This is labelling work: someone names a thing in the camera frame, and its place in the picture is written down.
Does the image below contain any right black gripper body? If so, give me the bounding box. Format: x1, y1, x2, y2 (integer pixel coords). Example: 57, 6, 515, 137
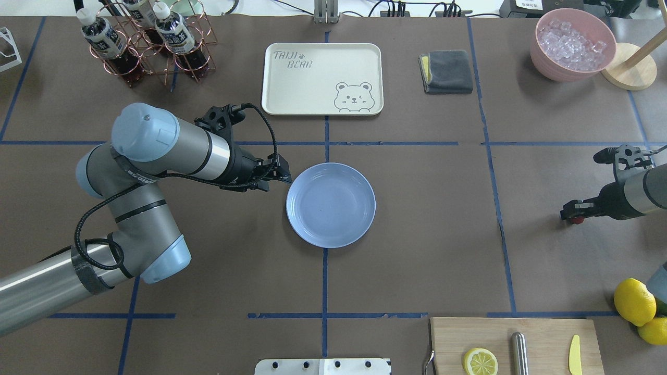
594, 185, 634, 219

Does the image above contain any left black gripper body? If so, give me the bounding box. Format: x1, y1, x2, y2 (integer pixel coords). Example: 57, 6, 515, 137
245, 156, 279, 192

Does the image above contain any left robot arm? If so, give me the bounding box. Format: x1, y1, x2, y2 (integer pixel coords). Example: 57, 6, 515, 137
1, 103, 292, 335

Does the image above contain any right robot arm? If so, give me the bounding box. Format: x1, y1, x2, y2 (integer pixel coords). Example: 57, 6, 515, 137
560, 164, 666, 224

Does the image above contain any blue plate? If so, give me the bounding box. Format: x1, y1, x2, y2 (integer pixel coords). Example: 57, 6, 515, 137
286, 163, 377, 248

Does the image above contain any beige bear tray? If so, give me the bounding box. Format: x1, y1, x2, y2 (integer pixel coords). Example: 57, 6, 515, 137
262, 43, 384, 116

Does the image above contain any yellow lemon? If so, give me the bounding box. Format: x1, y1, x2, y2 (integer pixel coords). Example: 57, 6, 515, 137
637, 317, 666, 346
613, 278, 657, 327

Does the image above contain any green lime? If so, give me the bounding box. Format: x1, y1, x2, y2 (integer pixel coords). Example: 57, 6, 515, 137
655, 297, 667, 317

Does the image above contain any wooden stand with paper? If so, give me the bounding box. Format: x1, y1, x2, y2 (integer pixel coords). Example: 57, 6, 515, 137
602, 28, 666, 92

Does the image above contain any wooden cutting board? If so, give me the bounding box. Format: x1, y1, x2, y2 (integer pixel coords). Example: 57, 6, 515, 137
429, 317, 605, 375

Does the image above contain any yellow plastic knife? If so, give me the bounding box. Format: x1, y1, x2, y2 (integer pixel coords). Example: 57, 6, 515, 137
569, 334, 582, 375

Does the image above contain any pink bowl with ice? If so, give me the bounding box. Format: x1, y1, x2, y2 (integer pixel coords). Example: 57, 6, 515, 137
530, 8, 616, 82

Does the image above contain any dark drink bottle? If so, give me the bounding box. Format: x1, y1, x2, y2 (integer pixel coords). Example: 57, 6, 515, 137
122, 1, 164, 45
76, 7, 144, 83
153, 2, 209, 79

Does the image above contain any green bowl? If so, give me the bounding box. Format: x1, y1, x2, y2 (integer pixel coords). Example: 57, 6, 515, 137
164, 0, 205, 16

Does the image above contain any grey folded cloth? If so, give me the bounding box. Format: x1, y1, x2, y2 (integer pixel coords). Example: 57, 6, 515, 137
418, 50, 473, 94

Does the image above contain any half lemon slice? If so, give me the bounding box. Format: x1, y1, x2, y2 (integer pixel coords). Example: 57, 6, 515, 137
462, 347, 499, 374

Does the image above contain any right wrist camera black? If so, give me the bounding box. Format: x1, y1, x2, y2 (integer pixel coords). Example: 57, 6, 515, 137
593, 144, 666, 183

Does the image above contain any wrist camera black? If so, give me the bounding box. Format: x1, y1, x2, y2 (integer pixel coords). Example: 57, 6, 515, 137
194, 105, 245, 143
593, 144, 666, 183

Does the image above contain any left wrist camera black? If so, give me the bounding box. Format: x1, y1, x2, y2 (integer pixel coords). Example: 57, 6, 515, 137
194, 105, 245, 143

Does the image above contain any aluminium frame post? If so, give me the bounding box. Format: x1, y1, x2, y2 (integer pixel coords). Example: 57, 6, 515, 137
314, 0, 340, 24

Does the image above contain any knife with metal handle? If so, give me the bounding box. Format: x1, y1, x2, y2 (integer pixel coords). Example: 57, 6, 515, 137
511, 332, 529, 374

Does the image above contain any copper wire bottle rack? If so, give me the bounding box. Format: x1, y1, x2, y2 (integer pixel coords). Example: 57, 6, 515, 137
90, 1, 218, 88

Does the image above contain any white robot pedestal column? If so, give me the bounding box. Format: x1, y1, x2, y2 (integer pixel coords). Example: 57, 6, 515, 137
254, 357, 392, 374

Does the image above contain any white wire cup rack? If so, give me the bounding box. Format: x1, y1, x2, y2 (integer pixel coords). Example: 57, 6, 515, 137
1, 28, 23, 72

